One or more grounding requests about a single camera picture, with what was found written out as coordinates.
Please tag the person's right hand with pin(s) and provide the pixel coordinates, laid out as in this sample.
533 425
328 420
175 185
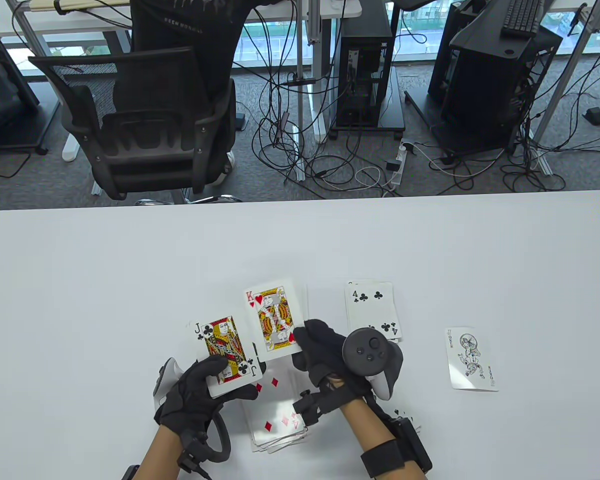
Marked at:
320 350

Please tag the person's left hand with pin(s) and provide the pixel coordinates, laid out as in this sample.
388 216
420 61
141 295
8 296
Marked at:
187 402

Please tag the deck of playing cards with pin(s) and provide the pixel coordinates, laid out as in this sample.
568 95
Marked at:
235 390

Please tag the hearts face playing card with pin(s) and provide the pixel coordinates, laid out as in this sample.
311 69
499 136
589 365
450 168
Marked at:
275 320

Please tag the clubs face playing card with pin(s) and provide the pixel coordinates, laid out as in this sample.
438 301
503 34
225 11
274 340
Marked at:
220 345

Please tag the black clubs playing card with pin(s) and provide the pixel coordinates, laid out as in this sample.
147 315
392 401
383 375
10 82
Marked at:
375 310

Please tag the spades card pile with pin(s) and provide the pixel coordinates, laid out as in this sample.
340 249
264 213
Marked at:
405 417

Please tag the black white joker playing card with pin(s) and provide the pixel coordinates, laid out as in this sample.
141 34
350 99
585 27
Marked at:
472 360

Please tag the person's right forearm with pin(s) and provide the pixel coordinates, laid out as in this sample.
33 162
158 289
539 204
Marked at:
365 430

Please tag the person's left forearm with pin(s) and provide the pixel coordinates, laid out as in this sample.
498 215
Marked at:
160 457

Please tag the white power strip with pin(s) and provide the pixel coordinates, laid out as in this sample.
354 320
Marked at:
399 175

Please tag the black power adapter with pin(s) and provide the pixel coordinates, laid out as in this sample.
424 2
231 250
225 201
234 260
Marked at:
394 165

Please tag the black wheeled computer stand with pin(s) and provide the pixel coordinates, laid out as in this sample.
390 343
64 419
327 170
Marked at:
392 115

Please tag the black mesh office chair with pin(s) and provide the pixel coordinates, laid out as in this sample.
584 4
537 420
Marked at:
145 160

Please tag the large black computer case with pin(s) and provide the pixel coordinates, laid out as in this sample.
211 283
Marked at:
490 90

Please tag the black computer tower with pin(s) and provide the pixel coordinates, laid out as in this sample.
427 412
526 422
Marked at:
367 30
450 30

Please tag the black equipment cart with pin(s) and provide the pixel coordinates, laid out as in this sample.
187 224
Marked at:
0 100

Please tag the black foot pedal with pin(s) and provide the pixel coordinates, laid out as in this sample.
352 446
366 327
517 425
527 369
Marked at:
594 116

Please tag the black keyboard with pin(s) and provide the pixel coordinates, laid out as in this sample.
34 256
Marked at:
522 17

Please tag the aluminium frame leg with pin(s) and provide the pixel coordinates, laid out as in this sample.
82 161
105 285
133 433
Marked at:
562 82
26 27

